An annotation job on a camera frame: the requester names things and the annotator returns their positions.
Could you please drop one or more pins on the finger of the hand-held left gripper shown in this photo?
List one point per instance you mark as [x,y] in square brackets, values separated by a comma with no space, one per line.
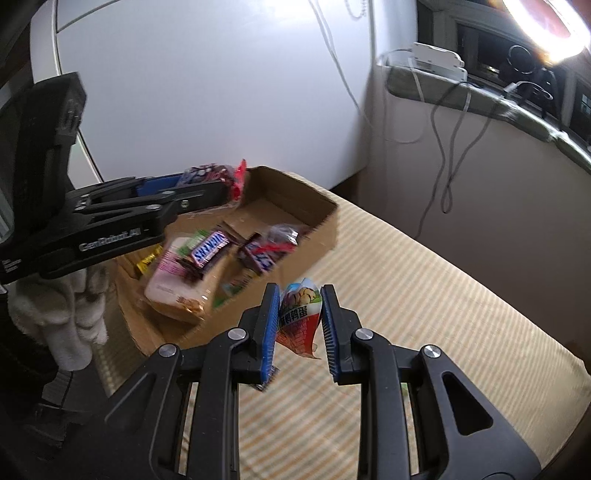
[157,183]
[194,198]

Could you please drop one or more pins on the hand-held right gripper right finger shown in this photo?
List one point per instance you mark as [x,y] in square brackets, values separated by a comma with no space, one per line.
[330,341]

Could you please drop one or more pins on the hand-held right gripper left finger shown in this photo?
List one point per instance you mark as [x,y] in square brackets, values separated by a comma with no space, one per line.
[268,332]

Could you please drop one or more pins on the dark red snack packet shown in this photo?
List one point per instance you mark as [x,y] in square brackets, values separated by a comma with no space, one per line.
[217,173]

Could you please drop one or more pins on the white and red egg packet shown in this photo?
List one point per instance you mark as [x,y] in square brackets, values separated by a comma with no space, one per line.
[298,314]

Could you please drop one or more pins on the large brown chocolate bar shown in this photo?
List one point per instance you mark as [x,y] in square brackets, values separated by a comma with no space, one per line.
[210,249]

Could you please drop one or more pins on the small brown chocolate bar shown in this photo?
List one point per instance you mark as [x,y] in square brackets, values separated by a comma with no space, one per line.
[263,258]

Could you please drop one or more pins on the yellow orange snack packet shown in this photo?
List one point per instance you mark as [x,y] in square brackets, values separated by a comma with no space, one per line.
[147,263]

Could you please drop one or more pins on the brown cardboard box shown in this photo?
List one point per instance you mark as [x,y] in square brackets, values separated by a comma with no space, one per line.
[295,198]

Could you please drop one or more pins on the small light green packet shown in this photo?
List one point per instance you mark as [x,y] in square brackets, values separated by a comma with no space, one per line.
[197,236]

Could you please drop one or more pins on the pink and white snack packet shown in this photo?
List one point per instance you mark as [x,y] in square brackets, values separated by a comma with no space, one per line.
[175,286]

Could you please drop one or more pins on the white power strip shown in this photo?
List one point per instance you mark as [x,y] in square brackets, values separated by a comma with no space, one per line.
[438,60]

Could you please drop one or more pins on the round bright lamp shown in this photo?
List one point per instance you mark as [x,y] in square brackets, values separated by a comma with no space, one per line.
[545,27]

